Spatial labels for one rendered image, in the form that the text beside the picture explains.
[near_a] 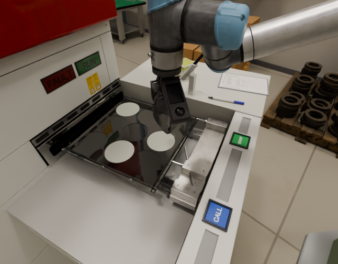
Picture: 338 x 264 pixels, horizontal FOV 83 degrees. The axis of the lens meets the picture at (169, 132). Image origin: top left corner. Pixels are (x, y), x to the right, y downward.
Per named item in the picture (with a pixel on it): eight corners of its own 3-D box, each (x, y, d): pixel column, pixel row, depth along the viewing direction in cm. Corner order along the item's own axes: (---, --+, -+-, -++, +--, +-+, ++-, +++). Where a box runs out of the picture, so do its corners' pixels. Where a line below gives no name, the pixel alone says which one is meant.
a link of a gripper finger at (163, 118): (164, 123, 63) (164, 100, 56) (169, 135, 58) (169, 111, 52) (155, 125, 62) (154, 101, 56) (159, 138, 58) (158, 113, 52)
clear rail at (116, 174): (60, 151, 66) (59, 149, 65) (64, 149, 67) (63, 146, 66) (154, 195, 54) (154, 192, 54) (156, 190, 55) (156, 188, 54)
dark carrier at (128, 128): (66, 148, 67) (66, 147, 66) (124, 99, 89) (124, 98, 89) (152, 187, 56) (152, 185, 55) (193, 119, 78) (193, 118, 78)
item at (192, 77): (179, 92, 80) (180, 62, 71) (182, 88, 82) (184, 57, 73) (192, 96, 78) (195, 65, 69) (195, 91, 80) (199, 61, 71)
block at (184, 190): (170, 193, 56) (170, 187, 54) (175, 183, 58) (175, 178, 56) (196, 204, 53) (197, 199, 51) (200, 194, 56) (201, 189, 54)
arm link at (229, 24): (248, 28, 41) (199, 22, 44) (254, -10, 30) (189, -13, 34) (237, 64, 41) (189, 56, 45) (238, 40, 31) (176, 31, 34)
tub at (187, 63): (172, 75, 92) (172, 61, 87) (184, 70, 95) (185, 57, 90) (182, 81, 87) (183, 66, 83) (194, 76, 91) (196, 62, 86)
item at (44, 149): (47, 165, 67) (34, 146, 61) (122, 101, 96) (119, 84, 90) (51, 166, 67) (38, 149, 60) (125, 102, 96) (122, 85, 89)
